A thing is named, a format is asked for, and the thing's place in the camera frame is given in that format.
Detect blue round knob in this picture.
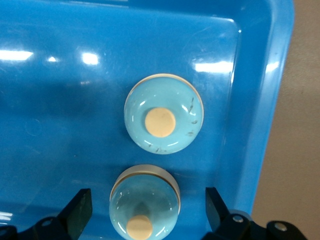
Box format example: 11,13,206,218
123,73,205,155
109,164,181,240

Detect blue plastic tray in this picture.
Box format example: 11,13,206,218
0,0,296,240

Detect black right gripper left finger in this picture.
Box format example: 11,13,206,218
0,187,94,240

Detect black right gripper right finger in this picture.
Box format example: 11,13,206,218
203,186,308,240

